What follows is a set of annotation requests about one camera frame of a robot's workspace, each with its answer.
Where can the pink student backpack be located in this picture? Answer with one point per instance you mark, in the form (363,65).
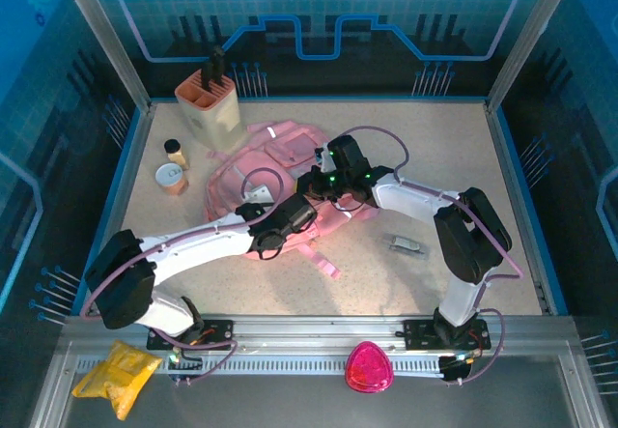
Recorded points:
(270,162)

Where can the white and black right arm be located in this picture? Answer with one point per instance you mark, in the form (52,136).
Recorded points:
(410,201)

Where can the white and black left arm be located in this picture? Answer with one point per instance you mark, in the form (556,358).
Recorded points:
(203,247)

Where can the orange can with white lid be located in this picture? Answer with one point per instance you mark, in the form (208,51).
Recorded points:
(171,179)

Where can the spice bottle with black cap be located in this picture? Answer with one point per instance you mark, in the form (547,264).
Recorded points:
(177,155)

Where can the beige knife block orange top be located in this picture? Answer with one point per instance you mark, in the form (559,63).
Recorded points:
(212,114)

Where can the pink glitter heart case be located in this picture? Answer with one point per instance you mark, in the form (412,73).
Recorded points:
(369,367)

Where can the yellow plastic packet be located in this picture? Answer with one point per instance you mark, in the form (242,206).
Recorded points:
(120,375)

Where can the aluminium mounting rail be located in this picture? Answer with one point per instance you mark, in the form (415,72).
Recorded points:
(314,331)

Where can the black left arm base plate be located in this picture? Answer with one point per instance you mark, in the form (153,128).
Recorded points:
(219,329)

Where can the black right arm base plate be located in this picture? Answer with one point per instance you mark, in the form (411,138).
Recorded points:
(417,331)

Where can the aluminium frame post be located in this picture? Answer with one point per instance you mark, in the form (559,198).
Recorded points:
(107,37)
(530,37)

